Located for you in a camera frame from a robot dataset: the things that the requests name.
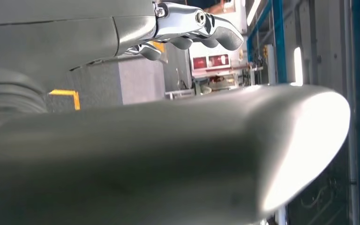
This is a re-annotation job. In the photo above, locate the person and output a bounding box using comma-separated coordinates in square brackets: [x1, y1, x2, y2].
[187, 0, 233, 15]

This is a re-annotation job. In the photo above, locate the white cabinet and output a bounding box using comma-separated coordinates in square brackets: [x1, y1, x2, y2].
[118, 57, 166, 105]

